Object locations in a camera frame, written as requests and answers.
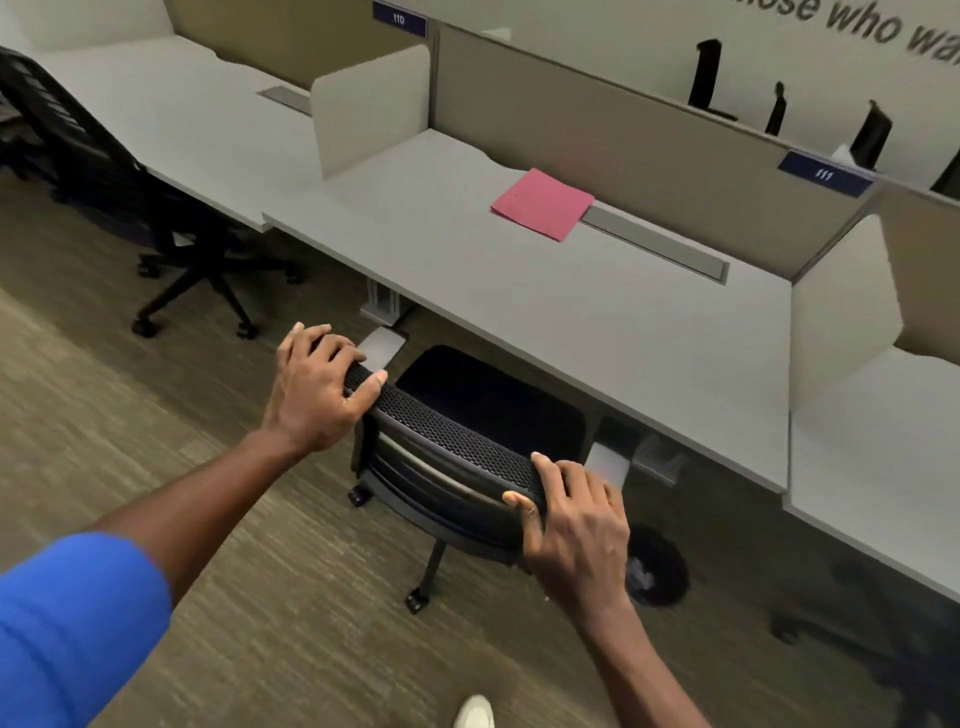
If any long grey cable tray lid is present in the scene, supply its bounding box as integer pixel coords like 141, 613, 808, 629
580, 203, 731, 287

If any person's right forearm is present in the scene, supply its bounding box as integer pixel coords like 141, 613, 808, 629
576, 596, 712, 728

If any beige desk partition panel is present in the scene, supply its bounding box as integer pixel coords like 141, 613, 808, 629
162, 0, 423, 93
430, 24, 880, 280
870, 183, 960, 369

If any pink cloth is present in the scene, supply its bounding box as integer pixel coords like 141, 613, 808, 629
490, 167, 597, 243

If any person's left hand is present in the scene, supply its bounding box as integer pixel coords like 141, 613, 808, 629
260, 322, 390, 456

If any person's right hand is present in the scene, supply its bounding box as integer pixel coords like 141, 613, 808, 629
502, 451, 632, 624

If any person's left forearm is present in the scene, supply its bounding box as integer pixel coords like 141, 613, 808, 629
90, 429, 297, 605

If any black round floor outlet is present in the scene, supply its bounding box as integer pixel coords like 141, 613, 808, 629
624, 524, 692, 609

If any black mesh office chair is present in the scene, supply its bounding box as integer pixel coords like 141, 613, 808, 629
0, 46, 306, 340
343, 344, 595, 615
769, 558, 960, 728

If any black monitor stand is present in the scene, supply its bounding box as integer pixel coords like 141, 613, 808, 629
930, 148, 960, 201
849, 99, 894, 171
687, 38, 741, 122

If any white side divider panel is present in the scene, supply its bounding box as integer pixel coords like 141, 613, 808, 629
309, 42, 433, 182
786, 213, 906, 415

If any blue shirt sleeve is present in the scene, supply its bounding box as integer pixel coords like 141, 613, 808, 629
0, 531, 174, 728

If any short grey cable tray lid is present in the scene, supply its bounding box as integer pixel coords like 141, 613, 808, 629
256, 84, 314, 118

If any blue desk label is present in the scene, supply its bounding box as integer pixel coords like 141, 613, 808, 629
372, 0, 429, 39
777, 150, 876, 200

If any grey desk leg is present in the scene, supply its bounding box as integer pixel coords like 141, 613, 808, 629
583, 429, 693, 490
354, 276, 418, 374

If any white shoe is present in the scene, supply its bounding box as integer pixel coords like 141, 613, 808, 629
453, 694, 497, 728

